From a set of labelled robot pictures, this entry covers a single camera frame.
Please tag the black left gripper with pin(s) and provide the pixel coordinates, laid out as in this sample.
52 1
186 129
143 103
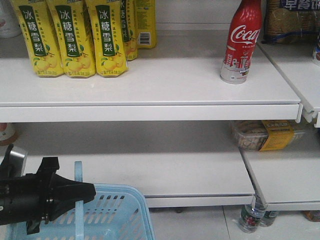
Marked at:
43 196

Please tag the light blue plastic basket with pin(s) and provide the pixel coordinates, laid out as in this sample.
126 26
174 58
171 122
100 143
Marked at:
118 212

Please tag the red aluminium coca-cola bottle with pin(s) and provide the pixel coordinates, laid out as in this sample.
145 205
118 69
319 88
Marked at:
243 33

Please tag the right orange C100 juice bottle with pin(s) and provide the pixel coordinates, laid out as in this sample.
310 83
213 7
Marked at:
8 134

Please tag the white metal shelf unit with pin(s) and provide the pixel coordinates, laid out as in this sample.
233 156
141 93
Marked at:
163 127

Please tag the yellow pear drink bottle left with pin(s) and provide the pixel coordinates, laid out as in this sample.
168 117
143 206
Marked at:
40 37

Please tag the yellow pear drink bottle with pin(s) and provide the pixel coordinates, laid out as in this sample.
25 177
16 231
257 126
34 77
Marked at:
109 48
40 37
128 26
73 28

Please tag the yellow pear drink bottle middle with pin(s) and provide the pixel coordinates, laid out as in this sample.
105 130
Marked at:
73 28

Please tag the yellow pear drink bottle right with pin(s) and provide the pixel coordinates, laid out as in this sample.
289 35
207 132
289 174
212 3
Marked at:
109 48

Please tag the white peach drink bottle right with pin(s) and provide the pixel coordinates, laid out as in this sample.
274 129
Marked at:
9 25

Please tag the clear water bottle red label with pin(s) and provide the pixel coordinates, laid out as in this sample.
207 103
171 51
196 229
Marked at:
250 217

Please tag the yellow pear drink bottle rear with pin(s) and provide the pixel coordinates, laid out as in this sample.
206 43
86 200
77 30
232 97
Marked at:
128 26

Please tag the clear cookie box yellow band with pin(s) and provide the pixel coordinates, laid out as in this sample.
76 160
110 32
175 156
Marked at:
266 135

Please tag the yellow pear drink bottle barcode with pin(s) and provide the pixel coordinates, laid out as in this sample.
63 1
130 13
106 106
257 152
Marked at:
145 18

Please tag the clear water bottle green label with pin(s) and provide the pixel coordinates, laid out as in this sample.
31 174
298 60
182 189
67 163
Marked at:
268 218

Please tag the biscuit bag blue label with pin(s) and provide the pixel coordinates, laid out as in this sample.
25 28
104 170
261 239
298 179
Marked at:
291 21

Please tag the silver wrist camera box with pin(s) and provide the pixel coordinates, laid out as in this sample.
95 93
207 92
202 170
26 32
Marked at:
16 160

